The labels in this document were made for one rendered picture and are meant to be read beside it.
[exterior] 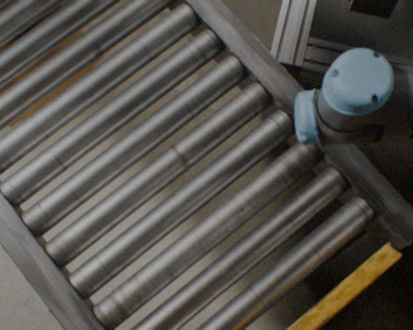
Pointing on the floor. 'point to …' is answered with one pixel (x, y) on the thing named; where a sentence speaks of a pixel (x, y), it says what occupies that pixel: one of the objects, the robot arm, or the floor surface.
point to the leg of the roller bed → (347, 260)
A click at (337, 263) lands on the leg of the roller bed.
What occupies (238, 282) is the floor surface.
